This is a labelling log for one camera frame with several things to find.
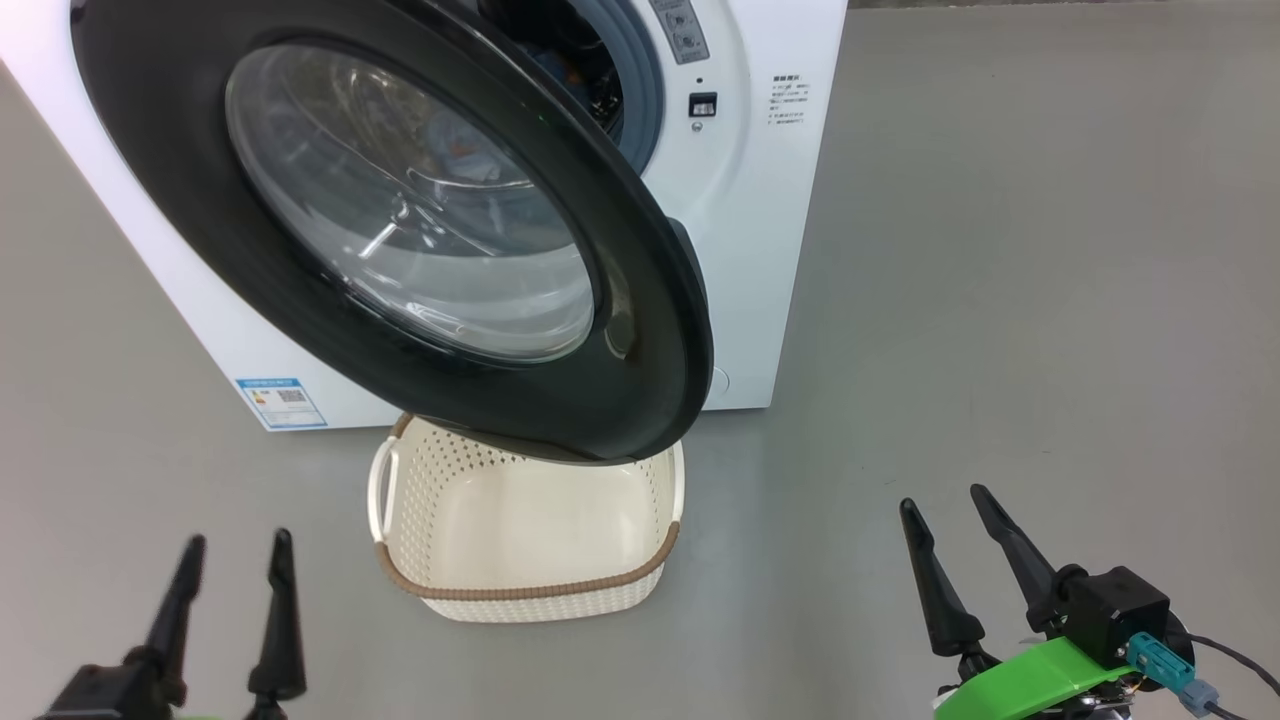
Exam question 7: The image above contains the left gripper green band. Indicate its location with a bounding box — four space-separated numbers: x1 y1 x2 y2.
143 528 307 720

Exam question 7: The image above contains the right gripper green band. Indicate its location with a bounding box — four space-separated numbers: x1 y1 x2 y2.
898 484 1141 720

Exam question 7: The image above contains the round black washing machine door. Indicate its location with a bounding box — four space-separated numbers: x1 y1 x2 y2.
70 0 715 466

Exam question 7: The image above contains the cream perforated laundry basket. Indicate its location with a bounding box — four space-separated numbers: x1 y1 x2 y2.
367 412 686 624

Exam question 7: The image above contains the white front-load washing machine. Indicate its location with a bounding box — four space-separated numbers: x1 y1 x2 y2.
0 0 849 433

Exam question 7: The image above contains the blue energy label sticker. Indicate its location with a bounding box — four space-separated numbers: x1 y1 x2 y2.
236 377 328 431

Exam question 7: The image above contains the grey warning sticker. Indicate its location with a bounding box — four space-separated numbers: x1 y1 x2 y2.
648 0 711 65

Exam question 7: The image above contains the teal cable connector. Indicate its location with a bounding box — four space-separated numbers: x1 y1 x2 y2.
1127 632 1221 713

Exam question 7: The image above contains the thin black cable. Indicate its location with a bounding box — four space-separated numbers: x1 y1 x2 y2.
1188 634 1280 696

